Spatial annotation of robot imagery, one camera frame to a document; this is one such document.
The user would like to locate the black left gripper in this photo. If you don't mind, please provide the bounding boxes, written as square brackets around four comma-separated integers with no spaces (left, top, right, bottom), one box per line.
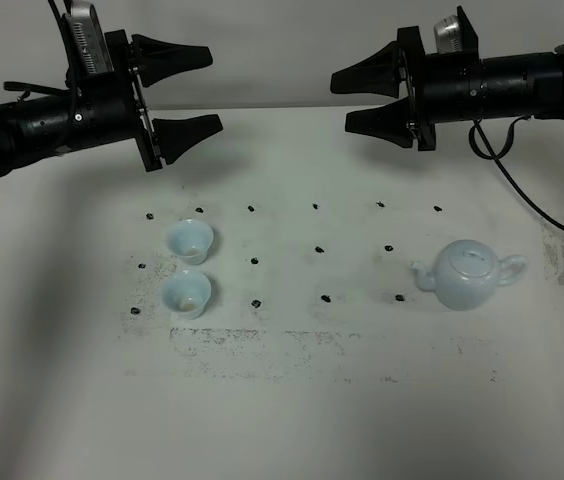
[66,30,223,172]

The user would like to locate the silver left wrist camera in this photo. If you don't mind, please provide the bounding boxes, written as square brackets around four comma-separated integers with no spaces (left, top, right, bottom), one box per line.
[63,0,114,78]

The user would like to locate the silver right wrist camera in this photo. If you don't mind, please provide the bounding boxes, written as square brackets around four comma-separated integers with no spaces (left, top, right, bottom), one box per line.
[434,6,479,54]

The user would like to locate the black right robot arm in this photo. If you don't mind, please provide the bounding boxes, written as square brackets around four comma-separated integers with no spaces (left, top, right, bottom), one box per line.
[330,26,564,151]

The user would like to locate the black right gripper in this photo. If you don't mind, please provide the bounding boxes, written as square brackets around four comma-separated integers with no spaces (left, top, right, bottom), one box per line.
[330,27,485,151]

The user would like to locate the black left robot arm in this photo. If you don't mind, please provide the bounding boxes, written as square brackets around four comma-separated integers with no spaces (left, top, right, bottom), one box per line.
[0,30,223,178]

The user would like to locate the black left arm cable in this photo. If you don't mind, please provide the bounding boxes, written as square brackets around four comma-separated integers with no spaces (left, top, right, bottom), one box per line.
[2,0,81,101]

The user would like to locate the light blue far teacup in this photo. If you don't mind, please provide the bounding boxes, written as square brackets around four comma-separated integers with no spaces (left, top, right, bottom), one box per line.
[166,219,214,266]

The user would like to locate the light blue porcelain teapot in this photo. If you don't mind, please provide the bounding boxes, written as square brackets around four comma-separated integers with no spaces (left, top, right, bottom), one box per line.
[410,239,529,311]

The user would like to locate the light blue near teacup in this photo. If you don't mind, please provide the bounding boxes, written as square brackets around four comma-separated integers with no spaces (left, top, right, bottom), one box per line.
[161,270,212,320]

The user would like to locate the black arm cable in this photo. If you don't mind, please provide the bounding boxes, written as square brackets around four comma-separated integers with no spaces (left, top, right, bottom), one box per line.
[467,115,564,242]
[2,0,81,101]

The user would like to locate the light blue teacup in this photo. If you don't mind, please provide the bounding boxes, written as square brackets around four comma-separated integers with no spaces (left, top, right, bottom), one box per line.
[166,219,214,266]
[161,270,212,320]

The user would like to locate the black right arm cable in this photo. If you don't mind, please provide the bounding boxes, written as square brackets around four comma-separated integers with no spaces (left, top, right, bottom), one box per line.
[467,115,564,242]

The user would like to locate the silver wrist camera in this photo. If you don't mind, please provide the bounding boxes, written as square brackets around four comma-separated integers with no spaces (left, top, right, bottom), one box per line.
[434,6,479,54]
[63,0,114,78]

